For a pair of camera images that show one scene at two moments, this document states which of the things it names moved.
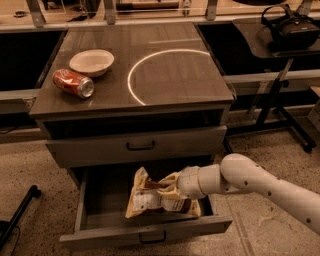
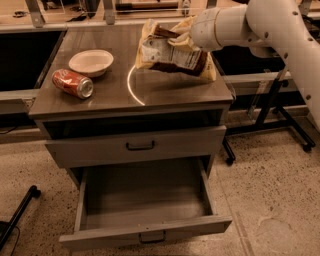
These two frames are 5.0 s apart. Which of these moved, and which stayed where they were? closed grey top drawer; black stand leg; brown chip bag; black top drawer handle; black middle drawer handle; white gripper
Moved: brown chip bag; white gripper
Stayed: closed grey top drawer; black stand leg; black top drawer handle; black middle drawer handle
